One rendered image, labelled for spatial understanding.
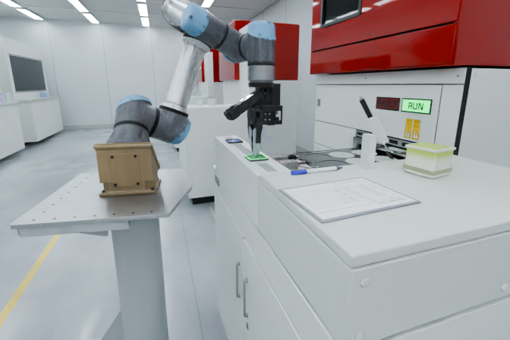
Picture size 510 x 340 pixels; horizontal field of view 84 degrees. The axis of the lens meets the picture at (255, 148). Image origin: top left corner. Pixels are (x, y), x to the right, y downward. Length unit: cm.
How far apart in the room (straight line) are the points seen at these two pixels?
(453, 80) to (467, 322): 66
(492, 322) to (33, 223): 102
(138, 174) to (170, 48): 789
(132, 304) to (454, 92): 126
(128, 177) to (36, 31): 834
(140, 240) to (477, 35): 120
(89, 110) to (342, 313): 870
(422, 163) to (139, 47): 839
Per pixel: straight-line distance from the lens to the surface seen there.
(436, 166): 74
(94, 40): 891
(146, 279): 115
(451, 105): 104
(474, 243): 55
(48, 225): 93
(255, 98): 77
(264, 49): 77
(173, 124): 111
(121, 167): 99
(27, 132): 699
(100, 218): 89
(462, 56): 102
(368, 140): 75
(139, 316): 123
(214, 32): 81
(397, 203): 56
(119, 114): 108
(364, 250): 41
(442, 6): 105
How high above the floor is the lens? 117
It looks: 13 degrees down
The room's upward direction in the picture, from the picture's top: straight up
